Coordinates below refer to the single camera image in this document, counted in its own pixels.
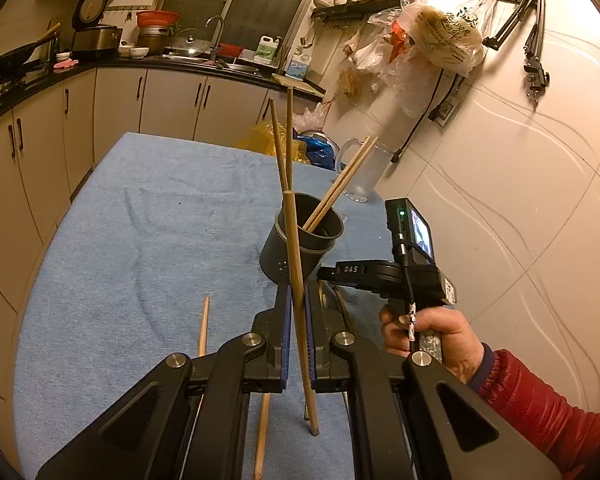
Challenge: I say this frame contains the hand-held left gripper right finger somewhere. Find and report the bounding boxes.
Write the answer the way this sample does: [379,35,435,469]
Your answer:
[304,280,563,480]

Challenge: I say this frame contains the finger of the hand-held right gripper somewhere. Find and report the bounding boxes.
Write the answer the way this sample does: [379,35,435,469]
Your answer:
[330,285,357,333]

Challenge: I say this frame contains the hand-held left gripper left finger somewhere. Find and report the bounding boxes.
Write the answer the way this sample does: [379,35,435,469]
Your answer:
[35,282,293,480]

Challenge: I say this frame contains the long wooden chopstick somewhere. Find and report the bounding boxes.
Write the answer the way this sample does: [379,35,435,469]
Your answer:
[197,296,211,358]
[282,190,322,436]
[252,393,272,480]
[286,87,295,194]
[302,135,372,232]
[269,99,290,195]

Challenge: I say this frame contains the black chopstick holder cup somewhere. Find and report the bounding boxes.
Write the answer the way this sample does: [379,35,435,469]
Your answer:
[260,191,345,283]

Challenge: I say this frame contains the chopsticks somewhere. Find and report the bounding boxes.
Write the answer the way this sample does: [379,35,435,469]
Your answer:
[307,136,381,235]

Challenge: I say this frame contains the person's right forearm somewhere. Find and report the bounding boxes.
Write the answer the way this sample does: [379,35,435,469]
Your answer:
[467,342,600,478]

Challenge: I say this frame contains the person's right hand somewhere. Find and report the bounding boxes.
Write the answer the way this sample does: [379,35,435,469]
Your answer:
[379,305,486,386]

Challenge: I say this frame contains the clear glass mug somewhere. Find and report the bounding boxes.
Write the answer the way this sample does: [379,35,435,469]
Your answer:
[335,137,395,203]

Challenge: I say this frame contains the blue plastic bag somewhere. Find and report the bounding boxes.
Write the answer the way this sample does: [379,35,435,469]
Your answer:
[295,130,341,171]

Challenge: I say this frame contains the blue terry table cloth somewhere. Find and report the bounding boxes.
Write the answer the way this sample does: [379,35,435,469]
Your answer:
[12,131,411,480]

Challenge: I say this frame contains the crumpled clear plastic bag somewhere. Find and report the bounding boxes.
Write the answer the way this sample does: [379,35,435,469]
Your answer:
[292,102,328,133]

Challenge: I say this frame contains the yellow plastic bag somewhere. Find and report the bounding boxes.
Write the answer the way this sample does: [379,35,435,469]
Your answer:
[236,121,311,163]

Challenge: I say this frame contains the wooden cutting board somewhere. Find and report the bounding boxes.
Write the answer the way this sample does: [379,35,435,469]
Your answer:
[271,73,326,100]

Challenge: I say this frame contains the hanging clear plastic bags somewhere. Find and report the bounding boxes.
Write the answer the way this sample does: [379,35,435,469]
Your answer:
[341,25,433,118]

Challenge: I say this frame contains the white jug with blue label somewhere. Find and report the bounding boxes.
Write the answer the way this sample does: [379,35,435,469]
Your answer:
[286,46,312,81]

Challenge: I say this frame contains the white jug with green label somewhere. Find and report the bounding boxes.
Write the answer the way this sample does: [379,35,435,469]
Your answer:
[254,35,283,65]

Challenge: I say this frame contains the chrome sink faucet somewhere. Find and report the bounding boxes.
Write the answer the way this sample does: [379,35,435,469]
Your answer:
[205,16,226,61]

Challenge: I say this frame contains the glass pot lid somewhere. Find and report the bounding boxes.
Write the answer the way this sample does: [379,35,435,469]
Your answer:
[169,27,213,56]

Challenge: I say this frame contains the metal cooking pot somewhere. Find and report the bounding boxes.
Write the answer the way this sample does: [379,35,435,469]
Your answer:
[138,25,173,56]

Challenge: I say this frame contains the red plastic basin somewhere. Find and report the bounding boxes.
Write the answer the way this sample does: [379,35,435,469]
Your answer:
[136,10,179,28]

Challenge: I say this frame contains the rice cooker with open lid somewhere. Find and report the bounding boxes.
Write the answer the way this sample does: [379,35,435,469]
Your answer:
[71,0,122,58]

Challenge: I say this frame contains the gas stove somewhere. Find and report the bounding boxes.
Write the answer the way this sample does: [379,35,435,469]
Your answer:
[0,67,46,106]

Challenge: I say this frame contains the thin black cable white tag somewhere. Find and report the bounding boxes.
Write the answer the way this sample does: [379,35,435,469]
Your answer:
[399,242,418,356]

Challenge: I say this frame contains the black power cable with plug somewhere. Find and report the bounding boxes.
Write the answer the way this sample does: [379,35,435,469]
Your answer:
[391,72,463,163]

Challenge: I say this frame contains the wall power socket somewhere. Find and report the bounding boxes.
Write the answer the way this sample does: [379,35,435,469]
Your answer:
[427,97,458,126]

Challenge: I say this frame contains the black wall utensil rack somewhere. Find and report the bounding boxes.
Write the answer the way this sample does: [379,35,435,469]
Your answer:
[310,0,403,25]

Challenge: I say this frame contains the black wok with wooden handle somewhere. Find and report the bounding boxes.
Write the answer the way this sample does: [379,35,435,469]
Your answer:
[0,22,63,78]

